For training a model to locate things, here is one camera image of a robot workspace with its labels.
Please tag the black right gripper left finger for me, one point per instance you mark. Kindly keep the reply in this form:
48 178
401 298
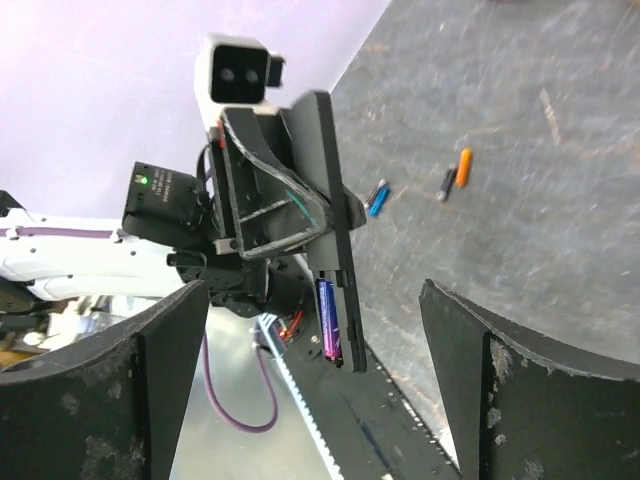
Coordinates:
110 406

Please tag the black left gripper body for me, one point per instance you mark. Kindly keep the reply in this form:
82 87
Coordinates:
246 288

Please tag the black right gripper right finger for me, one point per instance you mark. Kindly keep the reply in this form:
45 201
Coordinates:
522 405

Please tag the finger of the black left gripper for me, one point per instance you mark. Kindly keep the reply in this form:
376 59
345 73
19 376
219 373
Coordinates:
274 209
354 210

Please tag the purple blue battery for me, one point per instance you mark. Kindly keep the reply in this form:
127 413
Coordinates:
329 321

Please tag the black remote control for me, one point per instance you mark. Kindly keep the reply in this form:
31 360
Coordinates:
329 256

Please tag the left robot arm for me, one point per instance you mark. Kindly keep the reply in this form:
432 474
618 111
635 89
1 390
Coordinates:
46 259

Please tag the blue silver battery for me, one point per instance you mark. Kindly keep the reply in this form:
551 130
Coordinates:
377 198

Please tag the grey battery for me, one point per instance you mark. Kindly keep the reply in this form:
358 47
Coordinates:
446 185

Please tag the orange battery near centre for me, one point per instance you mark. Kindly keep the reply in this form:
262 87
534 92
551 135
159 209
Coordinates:
464 167

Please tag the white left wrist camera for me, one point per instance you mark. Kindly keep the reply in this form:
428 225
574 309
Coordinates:
235 71

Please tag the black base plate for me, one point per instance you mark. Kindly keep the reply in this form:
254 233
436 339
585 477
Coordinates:
370 427

